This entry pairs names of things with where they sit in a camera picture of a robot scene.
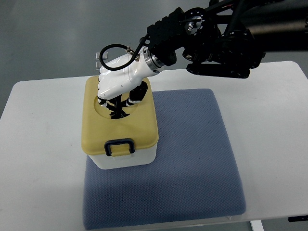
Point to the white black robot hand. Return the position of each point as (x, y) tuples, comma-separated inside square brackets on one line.
[(129, 79)]

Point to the blue grey cushion mat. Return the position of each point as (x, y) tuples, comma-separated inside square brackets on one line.
[(194, 175)]

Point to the white table leg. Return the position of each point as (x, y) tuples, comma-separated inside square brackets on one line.
[(256, 225)]

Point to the white storage box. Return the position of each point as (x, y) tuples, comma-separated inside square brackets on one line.
[(134, 157)]

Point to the yellow storage box lid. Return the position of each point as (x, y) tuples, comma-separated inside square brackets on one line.
[(98, 127)]

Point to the black object at table edge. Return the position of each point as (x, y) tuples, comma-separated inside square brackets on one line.
[(298, 218)]

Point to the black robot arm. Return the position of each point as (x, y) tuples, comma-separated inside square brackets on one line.
[(230, 37)]

